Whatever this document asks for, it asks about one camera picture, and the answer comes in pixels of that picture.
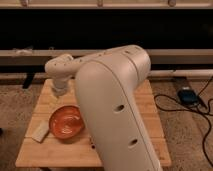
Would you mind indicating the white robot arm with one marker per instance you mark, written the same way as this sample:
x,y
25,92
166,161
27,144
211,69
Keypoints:
x,y
104,89

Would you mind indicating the blue black device on floor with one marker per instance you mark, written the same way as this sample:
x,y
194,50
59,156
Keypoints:
x,y
188,96

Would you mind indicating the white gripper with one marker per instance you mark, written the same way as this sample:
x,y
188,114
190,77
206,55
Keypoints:
x,y
59,87

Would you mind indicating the wooden cutting board table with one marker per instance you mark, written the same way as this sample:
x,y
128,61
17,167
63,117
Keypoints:
x,y
79,153

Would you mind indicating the orange ceramic bowl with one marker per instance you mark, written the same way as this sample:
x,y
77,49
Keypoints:
x,y
66,122

